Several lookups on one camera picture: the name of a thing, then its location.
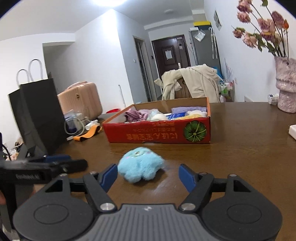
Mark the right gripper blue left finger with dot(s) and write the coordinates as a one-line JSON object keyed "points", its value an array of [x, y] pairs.
{"points": [[107, 177]]}

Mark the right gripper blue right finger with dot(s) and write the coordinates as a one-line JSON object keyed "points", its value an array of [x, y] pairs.
{"points": [[188, 177]]}

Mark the light blue plush toy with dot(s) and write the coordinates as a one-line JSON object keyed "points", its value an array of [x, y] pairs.
{"points": [[140, 164]]}

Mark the blue tissue packet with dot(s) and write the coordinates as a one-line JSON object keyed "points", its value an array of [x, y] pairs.
{"points": [[174, 116]]}

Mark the red orange cardboard box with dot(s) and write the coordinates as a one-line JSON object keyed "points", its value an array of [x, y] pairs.
{"points": [[190, 131]]}

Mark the white small bottle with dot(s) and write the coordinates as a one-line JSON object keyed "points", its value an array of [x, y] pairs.
{"points": [[91, 124]]}

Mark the white yellow plush toy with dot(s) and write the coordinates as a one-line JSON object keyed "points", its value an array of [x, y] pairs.
{"points": [[194, 114]]}

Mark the black paper bag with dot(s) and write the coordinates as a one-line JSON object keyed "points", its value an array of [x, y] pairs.
{"points": [[38, 114]]}

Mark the magenta satin cloth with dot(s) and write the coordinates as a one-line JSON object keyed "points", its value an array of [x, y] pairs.
{"points": [[134, 115]]}

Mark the purple checked pillow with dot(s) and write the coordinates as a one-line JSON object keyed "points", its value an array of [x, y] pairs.
{"points": [[184, 109]]}

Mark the red bucket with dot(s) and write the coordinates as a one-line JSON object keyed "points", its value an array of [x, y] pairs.
{"points": [[115, 110]]}

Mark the light pink folded cloth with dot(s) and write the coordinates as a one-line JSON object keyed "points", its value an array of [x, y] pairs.
{"points": [[156, 115]]}

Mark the white mop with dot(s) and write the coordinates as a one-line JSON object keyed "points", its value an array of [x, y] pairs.
{"points": [[122, 96]]}

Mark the brown wooden chair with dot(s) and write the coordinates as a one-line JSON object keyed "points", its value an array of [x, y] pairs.
{"points": [[184, 91]]}

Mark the pink suitcase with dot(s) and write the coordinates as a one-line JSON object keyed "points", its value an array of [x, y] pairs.
{"points": [[81, 97]]}

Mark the white storage rack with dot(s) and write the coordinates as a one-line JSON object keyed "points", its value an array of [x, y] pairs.
{"points": [[226, 85]]}

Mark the beige coat on chair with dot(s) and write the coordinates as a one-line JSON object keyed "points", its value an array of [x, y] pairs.
{"points": [[201, 81]]}

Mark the white box on table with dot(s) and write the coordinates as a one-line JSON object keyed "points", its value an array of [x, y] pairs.
{"points": [[292, 131]]}

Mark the small white jar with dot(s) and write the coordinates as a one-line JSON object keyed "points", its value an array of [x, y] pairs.
{"points": [[272, 99]]}

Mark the dark brown entrance door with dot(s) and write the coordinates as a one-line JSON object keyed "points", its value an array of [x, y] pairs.
{"points": [[171, 53]]}

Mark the pink textured vase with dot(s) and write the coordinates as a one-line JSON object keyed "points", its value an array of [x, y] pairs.
{"points": [[285, 83]]}

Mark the grey refrigerator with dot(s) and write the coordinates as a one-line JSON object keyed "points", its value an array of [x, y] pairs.
{"points": [[204, 46]]}

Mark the yellow box on refrigerator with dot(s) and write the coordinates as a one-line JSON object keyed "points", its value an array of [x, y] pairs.
{"points": [[202, 23]]}

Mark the pink artificial flowers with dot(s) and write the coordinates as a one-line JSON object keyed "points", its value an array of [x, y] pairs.
{"points": [[270, 33]]}

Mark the orange strap tool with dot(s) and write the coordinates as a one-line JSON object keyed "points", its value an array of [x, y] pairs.
{"points": [[94, 130]]}

